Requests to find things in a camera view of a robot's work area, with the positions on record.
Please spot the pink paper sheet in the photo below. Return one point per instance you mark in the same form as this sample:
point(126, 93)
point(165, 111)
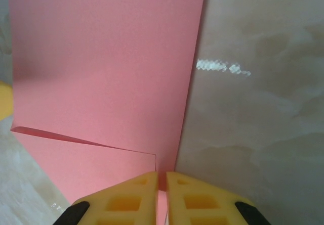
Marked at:
point(101, 58)

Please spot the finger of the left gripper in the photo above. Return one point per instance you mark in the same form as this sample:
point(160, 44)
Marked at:
point(5, 101)

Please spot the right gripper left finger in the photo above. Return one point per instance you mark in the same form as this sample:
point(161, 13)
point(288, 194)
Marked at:
point(126, 204)

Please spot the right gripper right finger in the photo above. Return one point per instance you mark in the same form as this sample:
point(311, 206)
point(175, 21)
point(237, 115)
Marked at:
point(202, 204)

